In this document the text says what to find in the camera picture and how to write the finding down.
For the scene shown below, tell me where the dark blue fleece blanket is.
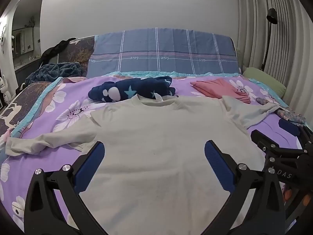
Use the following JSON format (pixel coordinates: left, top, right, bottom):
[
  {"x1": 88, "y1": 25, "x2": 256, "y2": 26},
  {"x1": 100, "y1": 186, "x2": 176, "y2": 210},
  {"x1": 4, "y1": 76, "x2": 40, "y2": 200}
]
[{"x1": 24, "y1": 62, "x2": 85, "y2": 85}]

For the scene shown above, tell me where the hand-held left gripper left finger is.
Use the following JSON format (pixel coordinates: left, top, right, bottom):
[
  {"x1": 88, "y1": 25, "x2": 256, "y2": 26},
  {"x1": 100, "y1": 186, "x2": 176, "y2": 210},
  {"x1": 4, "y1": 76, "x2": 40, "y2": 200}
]
[{"x1": 24, "y1": 141, "x2": 108, "y2": 235}]

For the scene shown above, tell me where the white long-sleeve shirt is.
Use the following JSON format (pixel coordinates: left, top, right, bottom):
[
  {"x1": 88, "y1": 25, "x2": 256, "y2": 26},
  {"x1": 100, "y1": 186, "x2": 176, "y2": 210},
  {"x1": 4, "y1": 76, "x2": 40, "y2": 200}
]
[{"x1": 5, "y1": 94, "x2": 282, "y2": 235}]

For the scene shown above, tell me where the blue plaid cloth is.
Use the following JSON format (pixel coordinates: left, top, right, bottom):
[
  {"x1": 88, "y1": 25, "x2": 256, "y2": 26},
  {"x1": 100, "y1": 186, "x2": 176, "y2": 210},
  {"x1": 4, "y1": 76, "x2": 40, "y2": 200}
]
[{"x1": 87, "y1": 27, "x2": 240, "y2": 78}]

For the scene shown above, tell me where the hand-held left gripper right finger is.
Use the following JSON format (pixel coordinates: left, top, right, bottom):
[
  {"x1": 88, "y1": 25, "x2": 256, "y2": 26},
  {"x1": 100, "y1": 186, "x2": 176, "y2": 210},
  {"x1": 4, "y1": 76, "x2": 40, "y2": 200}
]
[{"x1": 204, "y1": 140, "x2": 286, "y2": 235}]

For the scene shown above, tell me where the purple floral bedsheet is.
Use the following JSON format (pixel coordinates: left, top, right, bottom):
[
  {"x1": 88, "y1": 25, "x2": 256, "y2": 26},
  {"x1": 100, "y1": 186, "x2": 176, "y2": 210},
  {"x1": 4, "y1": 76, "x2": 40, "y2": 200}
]
[{"x1": 0, "y1": 71, "x2": 309, "y2": 235}]

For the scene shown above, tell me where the black garment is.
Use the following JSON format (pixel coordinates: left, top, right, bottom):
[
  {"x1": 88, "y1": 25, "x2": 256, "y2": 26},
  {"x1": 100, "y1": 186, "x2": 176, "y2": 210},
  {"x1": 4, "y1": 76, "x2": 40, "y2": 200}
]
[{"x1": 40, "y1": 37, "x2": 77, "y2": 65}]

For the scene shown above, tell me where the small floral cloth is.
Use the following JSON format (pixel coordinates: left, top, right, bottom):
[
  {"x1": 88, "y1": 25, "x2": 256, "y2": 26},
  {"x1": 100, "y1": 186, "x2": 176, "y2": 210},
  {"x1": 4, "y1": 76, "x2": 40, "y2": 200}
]
[{"x1": 255, "y1": 97, "x2": 306, "y2": 127}]

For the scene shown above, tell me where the white pleated curtain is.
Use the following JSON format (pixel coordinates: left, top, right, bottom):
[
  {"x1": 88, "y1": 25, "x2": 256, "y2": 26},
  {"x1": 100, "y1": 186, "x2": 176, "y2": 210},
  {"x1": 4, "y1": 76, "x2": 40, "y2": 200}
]
[{"x1": 236, "y1": 0, "x2": 313, "y2": 128}]

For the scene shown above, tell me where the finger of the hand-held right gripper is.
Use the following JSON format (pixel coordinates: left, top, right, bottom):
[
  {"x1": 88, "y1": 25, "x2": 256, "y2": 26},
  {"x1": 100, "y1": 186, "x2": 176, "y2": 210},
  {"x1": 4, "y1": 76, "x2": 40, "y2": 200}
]
[
  {"x1": 279, "y1": 120, "x2": 313, "y2": 147},
  {"x1": 251, "y1": 130, "x2": 306, "y2": 157}
]

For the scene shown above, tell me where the navy star-print garment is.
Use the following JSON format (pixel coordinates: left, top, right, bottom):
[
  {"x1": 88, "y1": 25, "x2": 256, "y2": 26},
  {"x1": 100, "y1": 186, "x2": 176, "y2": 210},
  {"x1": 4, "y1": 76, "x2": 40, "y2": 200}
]
[{"x1": 88, "y1": 76, "x2": 176, "y2": 103}]

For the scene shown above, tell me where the dark printed bed cover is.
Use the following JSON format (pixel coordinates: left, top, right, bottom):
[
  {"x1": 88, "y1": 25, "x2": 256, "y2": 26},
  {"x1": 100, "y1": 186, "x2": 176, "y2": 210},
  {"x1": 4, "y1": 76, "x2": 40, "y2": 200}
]
[{"x1": 0, "y1": 36, "x2": 95, "y2": 130}]

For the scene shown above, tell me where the black floor lamp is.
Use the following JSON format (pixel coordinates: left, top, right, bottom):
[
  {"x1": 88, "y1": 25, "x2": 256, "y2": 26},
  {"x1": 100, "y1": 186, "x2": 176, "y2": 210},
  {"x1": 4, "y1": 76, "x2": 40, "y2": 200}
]
[{"x1": 260, "y1": 8, "x2": 279, "y2": 71}]

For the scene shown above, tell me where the green pillow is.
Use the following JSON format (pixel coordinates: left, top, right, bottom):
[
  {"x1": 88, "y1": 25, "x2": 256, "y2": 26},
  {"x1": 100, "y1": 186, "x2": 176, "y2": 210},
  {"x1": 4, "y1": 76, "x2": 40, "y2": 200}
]
[{"x1": 242, "y1": 67, "x2": 287, "y2": 98}]

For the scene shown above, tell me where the pink folded garment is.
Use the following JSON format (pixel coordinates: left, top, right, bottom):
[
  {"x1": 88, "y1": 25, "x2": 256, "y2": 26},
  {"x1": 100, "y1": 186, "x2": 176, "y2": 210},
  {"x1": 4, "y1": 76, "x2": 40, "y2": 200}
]
[{"x1": 190, "y1": 78, "x2": 252, "y2": 104}]

